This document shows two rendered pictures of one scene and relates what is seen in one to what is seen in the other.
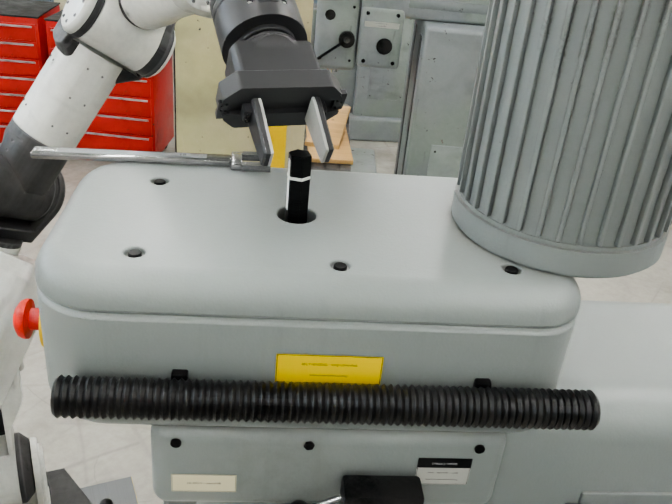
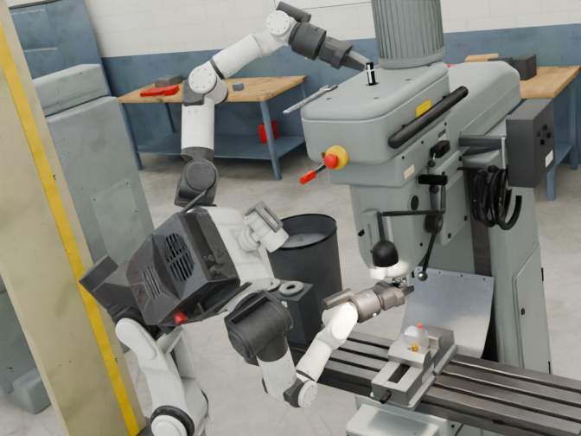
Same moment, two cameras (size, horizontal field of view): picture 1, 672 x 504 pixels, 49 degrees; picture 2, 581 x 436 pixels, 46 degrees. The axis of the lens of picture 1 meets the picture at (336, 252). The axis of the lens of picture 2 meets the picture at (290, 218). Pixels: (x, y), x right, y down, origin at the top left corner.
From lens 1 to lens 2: 165 cm
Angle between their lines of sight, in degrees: 40
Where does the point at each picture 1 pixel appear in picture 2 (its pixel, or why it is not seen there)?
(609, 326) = not seen: hidden behind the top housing
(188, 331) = (402, 109)
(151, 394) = (410, 128)
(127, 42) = (222, 87)
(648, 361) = not seen: hidden behind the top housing
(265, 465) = (417, 156)
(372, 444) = (430, 134)
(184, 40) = not seen: outside the picture
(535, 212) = (426, 46)
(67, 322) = (383, 120)
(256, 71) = (340, 47)
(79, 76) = (210, 112)
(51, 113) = (208, 132)
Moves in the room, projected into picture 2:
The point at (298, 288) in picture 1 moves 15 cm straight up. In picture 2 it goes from (412, 85) to (405, 28)
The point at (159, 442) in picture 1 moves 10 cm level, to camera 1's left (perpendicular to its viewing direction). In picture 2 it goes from (399, 160) to (378, 174)
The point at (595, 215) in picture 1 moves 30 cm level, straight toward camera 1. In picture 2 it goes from (437, 40) to (513, 46)
